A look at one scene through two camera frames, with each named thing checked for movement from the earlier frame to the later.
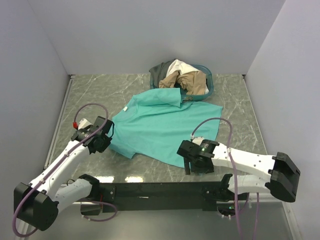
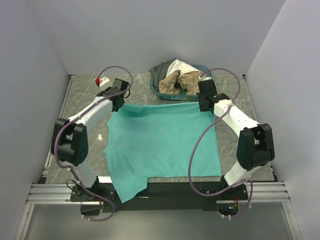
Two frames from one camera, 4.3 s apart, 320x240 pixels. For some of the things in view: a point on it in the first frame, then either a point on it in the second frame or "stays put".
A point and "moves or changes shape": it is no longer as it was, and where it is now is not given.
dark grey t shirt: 159,72 stays put
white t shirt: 182,67 stays put
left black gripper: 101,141 -> 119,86
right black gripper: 207,168 -> 201,107
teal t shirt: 156,119 moves or changes shape
